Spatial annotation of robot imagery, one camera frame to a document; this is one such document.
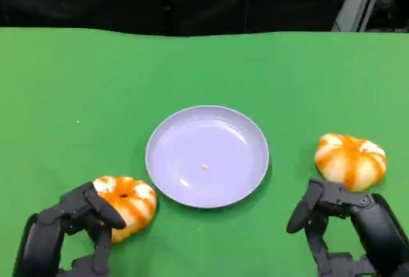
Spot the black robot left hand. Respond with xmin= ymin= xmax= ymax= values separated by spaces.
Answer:
xmin=13 ymin=181 xmax=127 ymax=277

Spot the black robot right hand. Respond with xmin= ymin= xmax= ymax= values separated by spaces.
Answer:
xmin=286 ymin=177 xmax=409 ymax=277

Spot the orange and white toy bread roll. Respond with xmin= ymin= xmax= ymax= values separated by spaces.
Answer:
xmin=91 ymin=175 xmax=158 ymax=244
xmin=314 ymin=132 xmax=388 ymax=193

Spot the green table cloth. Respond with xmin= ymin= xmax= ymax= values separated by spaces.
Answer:
xmin=0 ymin=26 xmax=409 ymax=277

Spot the lilac plate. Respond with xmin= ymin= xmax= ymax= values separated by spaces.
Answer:
xmin=145 ymin=104 xmax=270 ymax=209

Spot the grey metal frame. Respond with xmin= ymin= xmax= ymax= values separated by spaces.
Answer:
xmin=330 ymin=0 xmax=391 ymax=33

